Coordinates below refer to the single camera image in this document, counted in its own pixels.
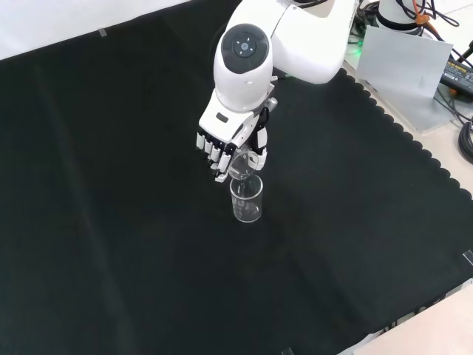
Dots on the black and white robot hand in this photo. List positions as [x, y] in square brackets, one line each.
[221, 124]

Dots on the clear glass beaker with water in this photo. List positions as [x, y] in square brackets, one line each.
[242, 166]

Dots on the clear empty glass beaker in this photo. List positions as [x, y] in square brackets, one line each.
[247, 207]

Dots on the black bench cloth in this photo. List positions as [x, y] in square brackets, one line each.
[111, 185]

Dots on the clear tape piece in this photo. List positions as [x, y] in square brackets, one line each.
[468, 257]
[287, 351]
[102, 32]

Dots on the pale grey upright board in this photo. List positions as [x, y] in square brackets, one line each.
[403, 63]

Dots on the black power adapter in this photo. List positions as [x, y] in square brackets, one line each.
[458, 75]

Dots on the grey flat base plate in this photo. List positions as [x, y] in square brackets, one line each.
[425, 111]

